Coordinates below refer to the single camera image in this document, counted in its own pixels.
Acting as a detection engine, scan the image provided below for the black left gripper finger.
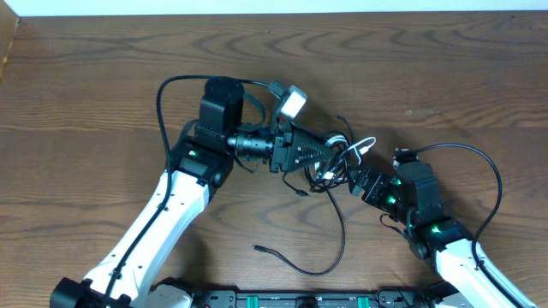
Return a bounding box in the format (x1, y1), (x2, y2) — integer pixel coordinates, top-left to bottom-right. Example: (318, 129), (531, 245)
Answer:
(293, 128), (334, 157)
(293, 150), (334, 171)

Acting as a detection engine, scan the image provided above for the white usb cable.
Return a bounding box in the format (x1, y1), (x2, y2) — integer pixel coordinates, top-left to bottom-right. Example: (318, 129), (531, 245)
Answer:
(314, 134), (378, 181)

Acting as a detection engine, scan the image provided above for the thin black cable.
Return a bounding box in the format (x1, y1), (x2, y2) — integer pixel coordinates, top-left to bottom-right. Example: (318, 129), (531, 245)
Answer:
(280, 115), (359, 198)

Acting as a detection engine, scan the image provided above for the black usb cable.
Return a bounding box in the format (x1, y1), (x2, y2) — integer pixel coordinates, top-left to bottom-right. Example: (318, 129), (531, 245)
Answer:
(252, 187), (347, 277)

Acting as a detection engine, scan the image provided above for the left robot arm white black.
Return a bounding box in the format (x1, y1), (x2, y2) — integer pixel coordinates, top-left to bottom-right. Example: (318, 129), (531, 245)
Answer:
(50, 76), (334, 307)

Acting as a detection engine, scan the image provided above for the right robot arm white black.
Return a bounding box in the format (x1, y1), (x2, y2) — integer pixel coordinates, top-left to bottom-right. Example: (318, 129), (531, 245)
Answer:
(348, 162), (535, 307)

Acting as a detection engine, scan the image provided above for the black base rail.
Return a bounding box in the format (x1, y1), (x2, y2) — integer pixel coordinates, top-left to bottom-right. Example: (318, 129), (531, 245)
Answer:
(145, 289), (429, 308)

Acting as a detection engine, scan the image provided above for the left camera black cable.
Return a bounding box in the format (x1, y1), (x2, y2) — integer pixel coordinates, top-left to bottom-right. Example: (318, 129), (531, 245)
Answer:
(100, 74), (288, 308)

